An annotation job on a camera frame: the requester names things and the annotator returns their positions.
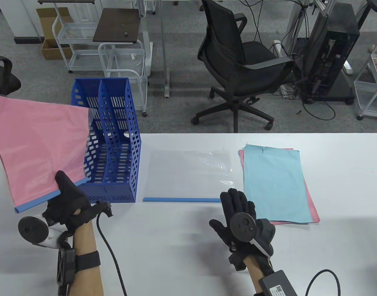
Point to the person's left hand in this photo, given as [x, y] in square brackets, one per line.
[68, 206]

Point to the person's right hand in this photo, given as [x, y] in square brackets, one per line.
[237, 202]

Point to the light blue paper stack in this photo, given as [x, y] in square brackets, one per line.
[313, 212]

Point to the person's right forearm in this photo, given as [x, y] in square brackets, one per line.
[253, 271]

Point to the person's left forearm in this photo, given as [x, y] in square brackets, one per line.
[86, 240]

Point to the blue perforated file rack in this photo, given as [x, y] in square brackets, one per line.
[120, 172]

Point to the black right hand controller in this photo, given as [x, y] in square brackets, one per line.
[243, 226]

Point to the black hand controller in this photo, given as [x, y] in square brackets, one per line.
[32, 229]
[243, 226]

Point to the black left hand controller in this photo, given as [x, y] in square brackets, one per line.
[32, 229]

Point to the black mesh office chair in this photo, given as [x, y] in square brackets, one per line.
[256, 74]

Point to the metal floor stand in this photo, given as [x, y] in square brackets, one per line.
[167, 83]

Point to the cardboard box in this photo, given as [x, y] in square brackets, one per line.
[49, 49]

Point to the white power strip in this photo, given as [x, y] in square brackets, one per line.
[348, 67]
[279, 47]

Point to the black computer tower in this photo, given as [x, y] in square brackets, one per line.
[333, 46]

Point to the white cart with brown top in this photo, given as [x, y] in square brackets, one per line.
[117, 24]

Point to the white cabinet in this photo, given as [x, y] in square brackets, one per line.
[22, 18]

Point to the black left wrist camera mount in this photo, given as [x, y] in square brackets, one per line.
[65, 268]

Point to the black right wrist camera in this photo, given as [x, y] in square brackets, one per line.
[277, 286]

